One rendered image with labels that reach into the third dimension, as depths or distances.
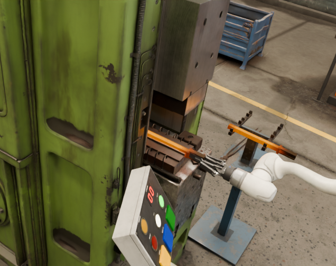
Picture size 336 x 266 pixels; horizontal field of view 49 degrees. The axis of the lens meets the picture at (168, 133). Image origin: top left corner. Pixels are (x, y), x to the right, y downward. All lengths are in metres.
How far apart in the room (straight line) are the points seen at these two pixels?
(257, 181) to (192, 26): 0.77
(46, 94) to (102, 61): 0.40
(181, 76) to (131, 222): 0.61
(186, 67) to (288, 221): 2.01
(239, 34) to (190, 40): 4.10
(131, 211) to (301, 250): 1.96
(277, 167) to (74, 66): 1.03
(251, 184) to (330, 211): 1.80
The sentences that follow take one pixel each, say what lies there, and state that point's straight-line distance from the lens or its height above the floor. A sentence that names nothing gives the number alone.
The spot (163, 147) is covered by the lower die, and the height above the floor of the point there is 0.99.
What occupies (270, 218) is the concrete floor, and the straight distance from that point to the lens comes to 3.13.
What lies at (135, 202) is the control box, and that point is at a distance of 1.27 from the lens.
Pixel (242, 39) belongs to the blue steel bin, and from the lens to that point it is 5.48.
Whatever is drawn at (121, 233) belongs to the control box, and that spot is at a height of 1.18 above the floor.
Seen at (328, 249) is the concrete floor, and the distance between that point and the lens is 3.14.
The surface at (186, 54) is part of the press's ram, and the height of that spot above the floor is 1.57.
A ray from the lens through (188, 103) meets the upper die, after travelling 1.59.
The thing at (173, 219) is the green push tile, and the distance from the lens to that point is 1.50.
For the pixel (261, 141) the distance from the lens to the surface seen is 2.12.
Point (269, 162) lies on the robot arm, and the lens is 1.83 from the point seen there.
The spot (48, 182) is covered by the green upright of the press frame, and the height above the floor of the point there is 0.79.
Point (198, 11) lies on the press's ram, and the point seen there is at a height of 1.74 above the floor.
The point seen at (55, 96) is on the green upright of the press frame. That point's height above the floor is 1.27.
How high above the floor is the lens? 2.10
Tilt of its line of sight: 34 degrees down
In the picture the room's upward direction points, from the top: 10 degrees clockwise
